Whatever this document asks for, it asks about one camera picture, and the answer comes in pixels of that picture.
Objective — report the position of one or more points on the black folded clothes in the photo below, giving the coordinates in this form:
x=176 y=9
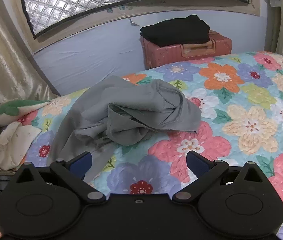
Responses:
x=176 y=31

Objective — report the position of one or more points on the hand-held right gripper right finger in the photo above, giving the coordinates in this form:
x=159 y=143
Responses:
x=197 y=165

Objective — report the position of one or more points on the grey shirt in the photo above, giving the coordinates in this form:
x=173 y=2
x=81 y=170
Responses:
x=131 y=110

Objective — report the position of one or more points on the pink suitcase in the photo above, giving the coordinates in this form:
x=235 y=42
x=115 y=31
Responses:
x=181 y=52

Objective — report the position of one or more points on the green white plush toy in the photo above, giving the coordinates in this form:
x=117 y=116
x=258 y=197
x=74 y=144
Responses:
x=14 y=110

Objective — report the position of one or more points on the floral quilted blanket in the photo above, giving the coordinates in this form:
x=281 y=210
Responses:
x=244 y=120

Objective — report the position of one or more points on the beige window frame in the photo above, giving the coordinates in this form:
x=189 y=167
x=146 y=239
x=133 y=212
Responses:
x=141 y=11

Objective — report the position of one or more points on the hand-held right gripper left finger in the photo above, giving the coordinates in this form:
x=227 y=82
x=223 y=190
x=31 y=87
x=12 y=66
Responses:
x=79 y=165

